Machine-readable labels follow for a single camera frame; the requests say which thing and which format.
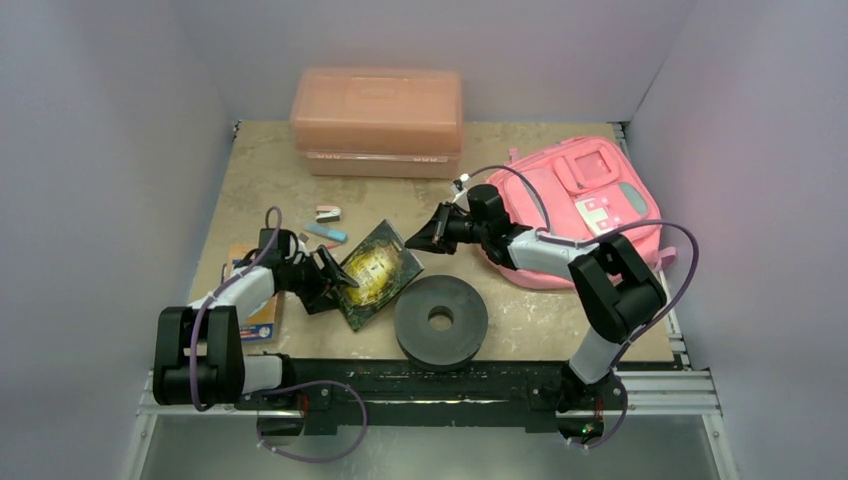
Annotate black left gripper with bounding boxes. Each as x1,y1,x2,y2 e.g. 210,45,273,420
282,246,357,313

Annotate green wonderland book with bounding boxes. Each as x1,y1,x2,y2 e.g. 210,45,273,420
336,220,425,332

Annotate pink student backpack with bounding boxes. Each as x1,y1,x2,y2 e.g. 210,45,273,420
486,136,676,290

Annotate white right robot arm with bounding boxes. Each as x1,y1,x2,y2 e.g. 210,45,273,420
405,184,667,407

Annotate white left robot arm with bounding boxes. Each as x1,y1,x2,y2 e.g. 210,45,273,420
152,228,358,411

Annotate blue highlighter marker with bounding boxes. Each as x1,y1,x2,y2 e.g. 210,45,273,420
304,223,348,243

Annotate blue orange picture book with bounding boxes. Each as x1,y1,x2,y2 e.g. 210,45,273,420
220,243,279,344

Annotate translucent orange plastic box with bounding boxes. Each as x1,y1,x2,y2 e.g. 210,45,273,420
290,67,464,179

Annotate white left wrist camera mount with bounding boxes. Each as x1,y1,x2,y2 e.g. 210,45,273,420
291,233,310,255

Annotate aluminium rail base frame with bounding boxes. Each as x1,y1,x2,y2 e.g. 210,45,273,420
121,359,738,479

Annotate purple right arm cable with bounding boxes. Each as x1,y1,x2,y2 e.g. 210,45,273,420
457,164,701,452

